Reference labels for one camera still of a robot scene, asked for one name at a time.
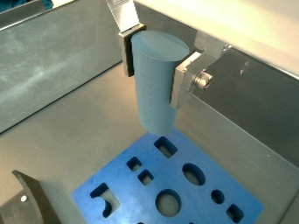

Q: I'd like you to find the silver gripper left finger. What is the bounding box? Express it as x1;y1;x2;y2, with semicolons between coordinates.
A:
107;0;146;77

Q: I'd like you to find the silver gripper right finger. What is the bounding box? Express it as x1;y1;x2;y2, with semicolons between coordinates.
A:
170;31;231;109

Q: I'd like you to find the blue-grey oval peg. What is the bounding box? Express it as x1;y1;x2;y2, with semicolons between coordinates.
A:
131;31;190;136

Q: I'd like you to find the blue shape-sorting board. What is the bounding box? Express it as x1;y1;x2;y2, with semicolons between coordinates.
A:
71;131;263;224

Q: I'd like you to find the black curved bracket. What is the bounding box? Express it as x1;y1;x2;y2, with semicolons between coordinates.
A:
0;170;62;224

